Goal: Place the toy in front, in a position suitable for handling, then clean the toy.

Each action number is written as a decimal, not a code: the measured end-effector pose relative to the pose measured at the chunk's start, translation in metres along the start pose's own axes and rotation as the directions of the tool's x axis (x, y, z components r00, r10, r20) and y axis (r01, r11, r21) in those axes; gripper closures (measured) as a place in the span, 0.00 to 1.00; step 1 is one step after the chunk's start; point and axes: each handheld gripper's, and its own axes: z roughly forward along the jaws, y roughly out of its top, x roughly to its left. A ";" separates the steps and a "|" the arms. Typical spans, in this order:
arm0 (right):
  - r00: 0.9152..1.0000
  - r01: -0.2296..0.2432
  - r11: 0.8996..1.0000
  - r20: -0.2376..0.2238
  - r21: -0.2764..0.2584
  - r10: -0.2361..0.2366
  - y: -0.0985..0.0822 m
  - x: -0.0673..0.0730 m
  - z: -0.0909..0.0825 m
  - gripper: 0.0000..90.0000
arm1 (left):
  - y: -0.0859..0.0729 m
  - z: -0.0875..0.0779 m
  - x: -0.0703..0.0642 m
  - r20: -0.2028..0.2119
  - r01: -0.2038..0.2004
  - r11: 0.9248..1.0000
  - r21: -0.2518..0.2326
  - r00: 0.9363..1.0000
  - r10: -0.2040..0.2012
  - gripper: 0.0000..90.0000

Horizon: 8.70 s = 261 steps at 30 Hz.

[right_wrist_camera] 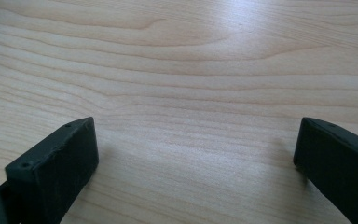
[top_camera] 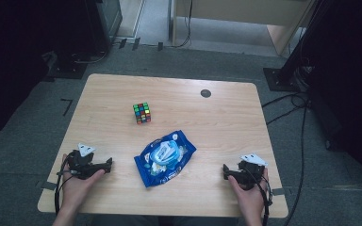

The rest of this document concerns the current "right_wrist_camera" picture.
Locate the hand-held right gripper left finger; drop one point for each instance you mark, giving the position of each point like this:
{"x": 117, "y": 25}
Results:
{"x": 52, "y": 168}

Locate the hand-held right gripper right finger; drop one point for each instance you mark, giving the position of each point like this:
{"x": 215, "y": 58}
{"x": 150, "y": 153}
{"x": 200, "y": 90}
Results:
{"x": 338, "y": 161}

